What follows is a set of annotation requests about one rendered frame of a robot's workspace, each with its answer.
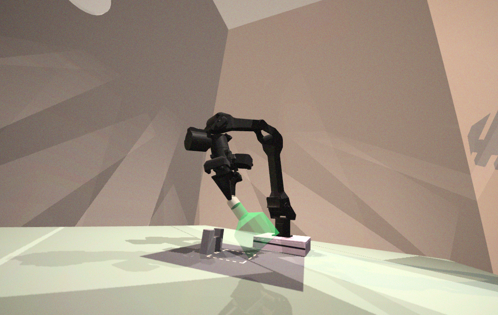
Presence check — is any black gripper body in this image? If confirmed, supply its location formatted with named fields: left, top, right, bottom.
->
left=204, top=147, right=242, bottom=182

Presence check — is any green glass bottle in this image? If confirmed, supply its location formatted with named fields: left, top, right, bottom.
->
left=226, top=195, right=279, bottom=259

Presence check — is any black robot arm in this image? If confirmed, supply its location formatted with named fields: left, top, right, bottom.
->
left=184, top=112, right=296, bottom=238

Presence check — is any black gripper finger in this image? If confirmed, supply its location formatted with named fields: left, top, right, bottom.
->
left=211, top=170, right=234, bottom=200
left=231, top=177, right=240, bottom=196

